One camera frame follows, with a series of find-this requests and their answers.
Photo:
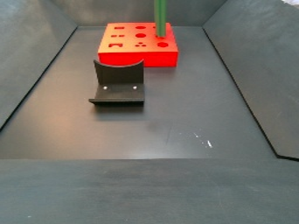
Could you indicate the black curved holder bracket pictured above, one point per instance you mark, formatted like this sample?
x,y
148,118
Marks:
x,y
119,78

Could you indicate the green star-shaped peg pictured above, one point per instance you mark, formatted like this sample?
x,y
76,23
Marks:
x,y
159,17

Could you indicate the red shape-sorter block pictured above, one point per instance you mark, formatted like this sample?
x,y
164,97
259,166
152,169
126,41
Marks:
x,y
130,42

